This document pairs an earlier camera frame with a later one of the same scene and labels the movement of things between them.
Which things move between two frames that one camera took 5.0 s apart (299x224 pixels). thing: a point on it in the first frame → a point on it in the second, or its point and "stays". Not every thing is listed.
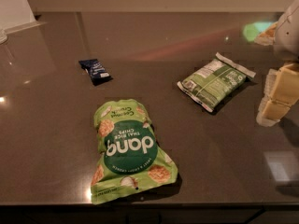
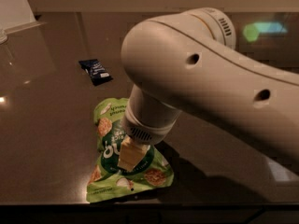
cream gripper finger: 282,84 → 131,153
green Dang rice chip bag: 129,157 stays
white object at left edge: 15,11 stays
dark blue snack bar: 96,71 stays
